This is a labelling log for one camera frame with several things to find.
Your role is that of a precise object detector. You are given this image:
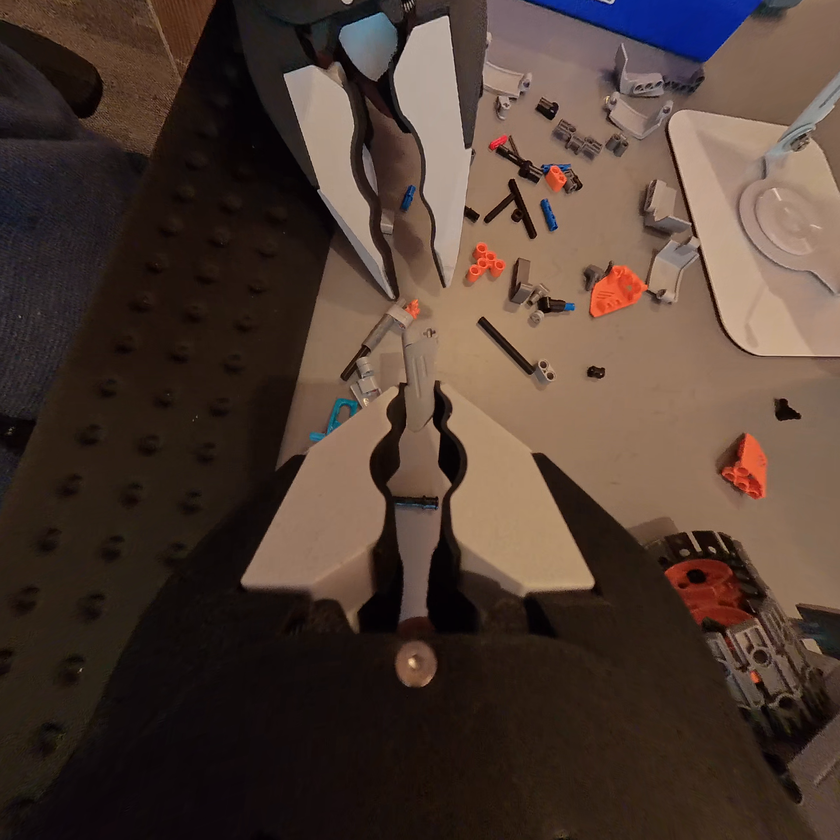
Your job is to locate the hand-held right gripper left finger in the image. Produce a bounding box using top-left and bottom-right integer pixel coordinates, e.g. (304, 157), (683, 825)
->
(240, 385), (406, 635)

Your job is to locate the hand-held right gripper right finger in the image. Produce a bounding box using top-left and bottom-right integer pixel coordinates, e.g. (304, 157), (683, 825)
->
(427, 383), (597, 634)

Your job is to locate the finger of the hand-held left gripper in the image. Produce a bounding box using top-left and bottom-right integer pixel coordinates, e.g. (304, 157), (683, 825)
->
(389, 13), (475, 290)
(282, 61), (401, 301)

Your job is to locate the grey curved panel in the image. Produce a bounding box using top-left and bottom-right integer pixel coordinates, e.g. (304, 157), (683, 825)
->
(604, 91), (675, 140)
(641, 178), (694, 236)
(483, 62), (533, 100)
(646, 237), (701, 305)

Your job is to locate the teal separator tool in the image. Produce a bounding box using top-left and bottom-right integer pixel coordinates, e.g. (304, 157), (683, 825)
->
(308, 397), (360, 442)

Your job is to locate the orange five-hole connector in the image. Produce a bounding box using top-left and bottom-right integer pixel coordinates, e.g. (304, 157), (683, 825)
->
(466, 242), (507, 285)

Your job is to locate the long black axle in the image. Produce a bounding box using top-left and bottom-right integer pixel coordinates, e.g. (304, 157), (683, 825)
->
(477, 317), (540, 375)

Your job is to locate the grey cylinder axle assembly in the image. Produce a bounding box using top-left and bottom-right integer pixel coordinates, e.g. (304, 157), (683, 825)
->
(339, 298), (421, 382)

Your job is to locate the black dimpled mat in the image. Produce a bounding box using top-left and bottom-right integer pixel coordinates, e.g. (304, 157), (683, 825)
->
(0, 13), (337, 840)

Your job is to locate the light grey angled panel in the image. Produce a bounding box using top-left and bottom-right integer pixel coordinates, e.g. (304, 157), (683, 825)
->
(613, 42), (665, 98)

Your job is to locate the blue storage box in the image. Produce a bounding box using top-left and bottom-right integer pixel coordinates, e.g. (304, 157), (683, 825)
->
(524, 0), (783, 64)

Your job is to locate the orange wedge brick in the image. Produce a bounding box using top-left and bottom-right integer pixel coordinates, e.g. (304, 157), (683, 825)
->
(720, 432), (769, 500)

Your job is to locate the tracked toy robot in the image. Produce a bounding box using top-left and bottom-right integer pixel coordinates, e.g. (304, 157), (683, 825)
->
(645, 517), (840, 808)

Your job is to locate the orange flat panel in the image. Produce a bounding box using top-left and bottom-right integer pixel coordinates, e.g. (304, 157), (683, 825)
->
(588, 263), (648, 319)

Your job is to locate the white stand base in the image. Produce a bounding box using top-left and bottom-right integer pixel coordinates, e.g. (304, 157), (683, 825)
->
(665, 109), (840, 359)

